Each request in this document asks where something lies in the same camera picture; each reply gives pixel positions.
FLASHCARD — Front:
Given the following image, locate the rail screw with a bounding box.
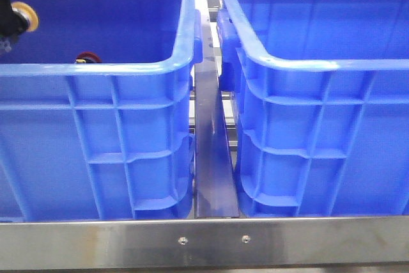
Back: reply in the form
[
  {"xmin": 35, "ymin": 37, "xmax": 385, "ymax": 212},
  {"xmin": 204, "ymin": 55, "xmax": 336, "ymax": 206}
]
[
  {"xmin": 242, "ymin": 235, "xmax": 251, "ymax": 244},
  {"xmin": 178, "ymin": 237, "xmax": 189, "ymax": 246}
]

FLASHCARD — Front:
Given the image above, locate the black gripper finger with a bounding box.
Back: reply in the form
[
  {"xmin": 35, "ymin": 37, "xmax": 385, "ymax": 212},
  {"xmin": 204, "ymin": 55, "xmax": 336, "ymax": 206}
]
[{"xmin": 1, "ymin": 0, "xmax": 25, "ymax": 37}]

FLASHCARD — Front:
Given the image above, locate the right rail screw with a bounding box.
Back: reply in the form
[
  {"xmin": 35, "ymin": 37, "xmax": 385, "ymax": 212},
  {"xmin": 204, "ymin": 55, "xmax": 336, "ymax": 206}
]
[{"xmin": 242, "ymin": 235, "xmax": 251, "ymax": 244}]

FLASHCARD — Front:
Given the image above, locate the right blue plastic crate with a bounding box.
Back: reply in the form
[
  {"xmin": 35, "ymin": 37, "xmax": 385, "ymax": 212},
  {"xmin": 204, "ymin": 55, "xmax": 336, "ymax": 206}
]
[{"xmin": 217, "ymin": 0, "xmax": 408, "ymax": 217}]

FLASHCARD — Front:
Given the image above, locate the stainless steel front rail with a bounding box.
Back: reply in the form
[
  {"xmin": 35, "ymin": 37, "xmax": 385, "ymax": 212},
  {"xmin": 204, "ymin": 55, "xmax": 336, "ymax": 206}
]
[{"xmin": 1, "ymin": 216, "xmax": 408, "ymax": 270}]

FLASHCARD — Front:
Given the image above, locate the left blue plastic crate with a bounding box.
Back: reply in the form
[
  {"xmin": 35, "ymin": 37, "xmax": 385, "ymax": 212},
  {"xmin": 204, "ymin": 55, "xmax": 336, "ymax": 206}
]
[{"xmin": 1, "ymin": 0, "xmax": 202, "ymax": 222}]

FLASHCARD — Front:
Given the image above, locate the blue plastic crate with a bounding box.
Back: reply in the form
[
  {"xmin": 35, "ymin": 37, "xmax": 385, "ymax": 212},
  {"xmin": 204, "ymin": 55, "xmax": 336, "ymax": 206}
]
[
  {"xmin": 217, "ymin": 0, "xmax": 408, "ymax": 217},
  {"xmin": 1, "ymin": 0, "xmax": 202, "ymax": 222}
]

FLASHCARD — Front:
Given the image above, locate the dark blue divider rail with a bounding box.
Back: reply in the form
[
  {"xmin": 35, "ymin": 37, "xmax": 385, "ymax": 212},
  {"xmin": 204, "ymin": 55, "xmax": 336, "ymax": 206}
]
[{"xmin": 194, "ymin": 13, "xmax": 240, "ymax": 219}]

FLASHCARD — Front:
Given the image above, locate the yellow mushroom push button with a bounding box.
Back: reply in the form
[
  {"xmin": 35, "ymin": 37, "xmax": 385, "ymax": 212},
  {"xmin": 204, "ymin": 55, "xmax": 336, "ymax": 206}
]
[{"xmin": 11, "ymin": 1, "xmax": 39, "ymax": 33}]

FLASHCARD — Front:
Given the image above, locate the left rail screw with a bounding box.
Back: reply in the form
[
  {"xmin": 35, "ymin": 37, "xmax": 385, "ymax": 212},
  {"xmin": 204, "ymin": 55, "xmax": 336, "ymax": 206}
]
[{"xmin": 178, "ymin": 237, "xmax": 189, "ymax": 246}]

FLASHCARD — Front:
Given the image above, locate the red mushroom push button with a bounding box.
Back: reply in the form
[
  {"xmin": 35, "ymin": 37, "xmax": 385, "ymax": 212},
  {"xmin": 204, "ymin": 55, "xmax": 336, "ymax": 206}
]
[{"xmin": 75, "ymin": 51, "xmax": 102, "ymax": 63}]

